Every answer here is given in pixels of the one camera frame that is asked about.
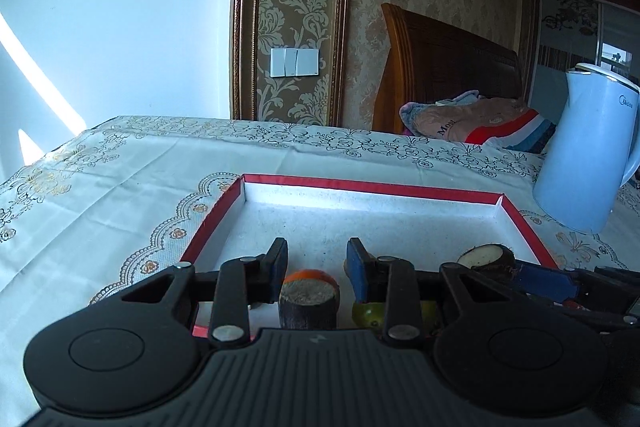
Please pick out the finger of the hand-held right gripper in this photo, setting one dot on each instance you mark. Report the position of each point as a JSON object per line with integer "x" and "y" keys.
{"x": 545, "y": 282}

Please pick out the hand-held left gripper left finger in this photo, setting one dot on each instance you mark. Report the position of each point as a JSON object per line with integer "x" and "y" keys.
{"x": 275, "y": 269}

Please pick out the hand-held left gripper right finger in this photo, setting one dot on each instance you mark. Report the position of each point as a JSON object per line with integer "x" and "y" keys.
{"x": 357, "y": 269}

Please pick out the orange mandarin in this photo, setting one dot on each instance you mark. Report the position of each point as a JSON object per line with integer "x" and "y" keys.
{"x": 310, "y": 276}

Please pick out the yellowish green round fruit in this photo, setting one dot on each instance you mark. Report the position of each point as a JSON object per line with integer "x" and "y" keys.
{"x": 367, "y": 314}

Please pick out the dark sugarcane piece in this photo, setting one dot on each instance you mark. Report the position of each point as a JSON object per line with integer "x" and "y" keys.
{"x": 308, "y": 307}

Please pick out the red shallow box tray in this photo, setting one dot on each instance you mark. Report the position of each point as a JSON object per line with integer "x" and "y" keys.
{"x": 375, "y": 217}

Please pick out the dark chunk with white cut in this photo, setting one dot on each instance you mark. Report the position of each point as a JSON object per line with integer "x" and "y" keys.
{"x": 482, "y": 256}

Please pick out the white electric kettle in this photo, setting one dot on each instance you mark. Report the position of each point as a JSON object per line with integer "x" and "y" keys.
{"x": 590, "y": 157}

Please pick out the red white blue striped bedding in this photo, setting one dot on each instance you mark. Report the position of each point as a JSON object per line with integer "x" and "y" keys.
{"x": 525, "y": 132}

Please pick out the white floral lace tablecloth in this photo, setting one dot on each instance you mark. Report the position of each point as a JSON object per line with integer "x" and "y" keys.
{"x": 125, "y": 187}

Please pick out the pink brown blanket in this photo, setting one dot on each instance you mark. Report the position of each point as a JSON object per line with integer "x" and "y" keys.
{"x": 465, "y": 117}

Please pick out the wooden bed headboard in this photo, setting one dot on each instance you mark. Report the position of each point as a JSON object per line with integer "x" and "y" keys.
{"x": 440, "y": 62}

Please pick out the wardrobe with patterned sliding doors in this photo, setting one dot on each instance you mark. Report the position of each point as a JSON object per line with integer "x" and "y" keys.
{"x": 570, "y": 37}

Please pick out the white wall light switch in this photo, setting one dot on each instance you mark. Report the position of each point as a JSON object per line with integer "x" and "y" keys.
{"x": 294, "y": 62}

